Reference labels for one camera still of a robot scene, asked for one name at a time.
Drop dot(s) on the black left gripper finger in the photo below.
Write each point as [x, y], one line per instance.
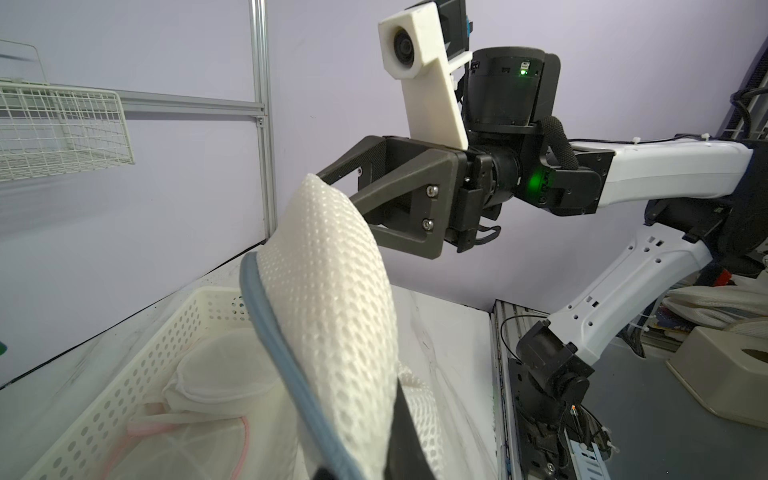
[406, 459]

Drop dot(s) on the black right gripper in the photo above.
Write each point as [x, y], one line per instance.
[411, 194]

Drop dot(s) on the white mesh laundry bag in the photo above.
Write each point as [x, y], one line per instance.
[321, 303]
[222, 376]

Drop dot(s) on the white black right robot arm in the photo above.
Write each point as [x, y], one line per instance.
[706, 201]

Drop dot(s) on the pink rimmed mesh laundry bag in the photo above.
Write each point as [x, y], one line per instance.
[183, 445]

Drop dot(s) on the flat white mesh laundry bag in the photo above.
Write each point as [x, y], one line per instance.
[222, 376]

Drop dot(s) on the beige plastic stool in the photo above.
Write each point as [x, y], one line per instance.
[725, 372]

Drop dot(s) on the cream perforated plastic basket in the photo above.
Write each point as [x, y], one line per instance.
[84, 449]

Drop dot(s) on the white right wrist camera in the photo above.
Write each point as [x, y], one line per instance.
[414, 52]

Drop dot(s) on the aluminium frame rail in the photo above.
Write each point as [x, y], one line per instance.
[178, 107]

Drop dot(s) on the white wire wall basket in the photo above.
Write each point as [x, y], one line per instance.
[50, 130]

